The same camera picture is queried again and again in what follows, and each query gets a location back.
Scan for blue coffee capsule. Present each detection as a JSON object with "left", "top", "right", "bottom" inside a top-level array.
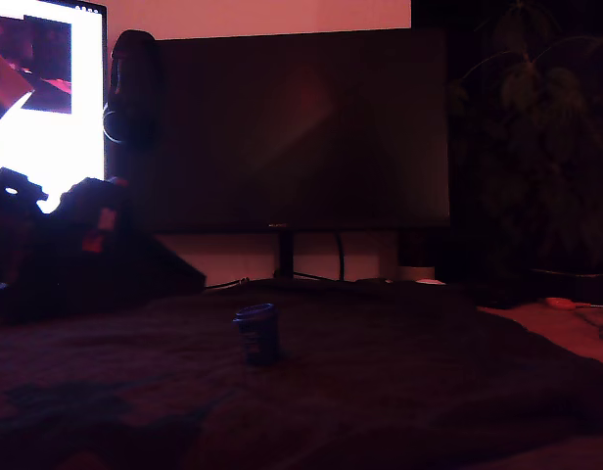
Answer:
[{"left": 231, "top": 302, "right": 282, "bottom": 367}]

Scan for lit computer monitor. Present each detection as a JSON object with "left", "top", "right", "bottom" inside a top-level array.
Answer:
[{"left": 0, "top": 0, "right": 110, "bottom": 216}]

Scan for black headphones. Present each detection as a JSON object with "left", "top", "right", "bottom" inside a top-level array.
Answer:
[{"left": 102, "top": 28, "right": 159, "bottom": 148}]

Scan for dark computer monitor with stand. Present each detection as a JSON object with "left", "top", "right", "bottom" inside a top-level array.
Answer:
[{"left": 113, "top": 26, "right": 452, "bottom": 284}]

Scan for dark table cloth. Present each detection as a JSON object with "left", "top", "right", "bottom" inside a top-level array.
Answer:
[{"left": 0, "top": 278, "right": 603, "bottom": 470}]

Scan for large leafy house plant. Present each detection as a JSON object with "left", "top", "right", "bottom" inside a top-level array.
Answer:
[{"left": 447, "top": 0, "right": 603, "bottom": 275}]

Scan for dark planter box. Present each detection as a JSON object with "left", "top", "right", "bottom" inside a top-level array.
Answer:
[{"left": 526, "top": 266, "right": 603, "bottom": 307}]

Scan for black cable with white end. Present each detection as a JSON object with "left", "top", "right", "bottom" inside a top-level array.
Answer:
[{"left": 203, "top": 276, "right": 252, "bottom": 293}]

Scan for black monitor cable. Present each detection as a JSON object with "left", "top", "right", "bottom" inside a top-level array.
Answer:
[{"left": 334, "top": 232, "right": 347, "bottom": 283}]

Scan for orange-handled tool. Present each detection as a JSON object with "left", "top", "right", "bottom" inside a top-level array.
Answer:
[{"left": 544, "top": 296, "right": 603, "bottom": 310}]

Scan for black cable loop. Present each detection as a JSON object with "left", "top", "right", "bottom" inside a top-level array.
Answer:
[{"left": 578, "top": 308, "right": 603, "bottom": 344}]

